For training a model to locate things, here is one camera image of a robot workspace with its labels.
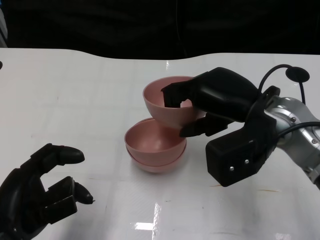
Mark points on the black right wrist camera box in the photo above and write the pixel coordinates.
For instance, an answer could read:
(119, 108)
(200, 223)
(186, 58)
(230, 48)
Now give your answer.
(232, 155)

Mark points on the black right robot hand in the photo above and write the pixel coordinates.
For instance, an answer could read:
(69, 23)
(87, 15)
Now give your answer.
(220, 95)

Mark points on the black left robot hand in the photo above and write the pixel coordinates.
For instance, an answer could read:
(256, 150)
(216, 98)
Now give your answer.
(22, 200)

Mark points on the pink plastic bowl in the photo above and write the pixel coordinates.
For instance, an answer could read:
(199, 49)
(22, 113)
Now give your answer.
(150, 140)
(155, 167)
(165, 115)

